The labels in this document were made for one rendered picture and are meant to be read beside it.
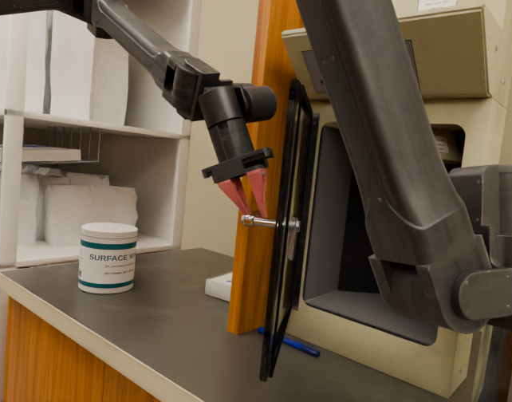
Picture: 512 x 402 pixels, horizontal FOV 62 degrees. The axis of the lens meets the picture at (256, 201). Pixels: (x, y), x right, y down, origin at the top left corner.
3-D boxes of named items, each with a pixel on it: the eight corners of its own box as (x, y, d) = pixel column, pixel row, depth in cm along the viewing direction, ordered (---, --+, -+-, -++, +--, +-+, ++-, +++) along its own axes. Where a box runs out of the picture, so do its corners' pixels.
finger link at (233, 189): (242, 226, 69) (224, 170, 68) (285, 212, 67) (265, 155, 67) (232, 231, 62) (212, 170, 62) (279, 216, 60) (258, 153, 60)
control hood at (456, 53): (309, 100, 84) (315, 48, 83) (494, 97, 63) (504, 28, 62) (273, 89, 75) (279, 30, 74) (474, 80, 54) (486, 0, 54)
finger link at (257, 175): (240, 226, 69) (221, 171, 69) (281, 213, 67) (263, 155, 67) (230, 232, 62) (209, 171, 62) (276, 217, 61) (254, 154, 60)
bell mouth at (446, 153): (387, 159, 93) (391, 133, 93) (476, 165, 82) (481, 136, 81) (349, 152, 80) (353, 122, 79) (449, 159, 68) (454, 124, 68)
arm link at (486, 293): (379, 299, 38) (459, 324, 30) (376, 169, 38) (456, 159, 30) (477, 287, 43) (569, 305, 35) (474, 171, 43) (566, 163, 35)
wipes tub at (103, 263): (115, 276, 115) (119, 220, 114) (143, 289, 107) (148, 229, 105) (67, 283, 105) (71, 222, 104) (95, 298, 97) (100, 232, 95)
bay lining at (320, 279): (357, 282, 104) (376, 135, 101) (473, 314, 88) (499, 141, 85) (301, 301, 85) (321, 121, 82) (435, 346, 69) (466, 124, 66)
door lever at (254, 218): (285, 226, 67) (288, 210, 66) (277, 234, 57) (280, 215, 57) (252, 222, 68) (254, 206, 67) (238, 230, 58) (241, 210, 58)
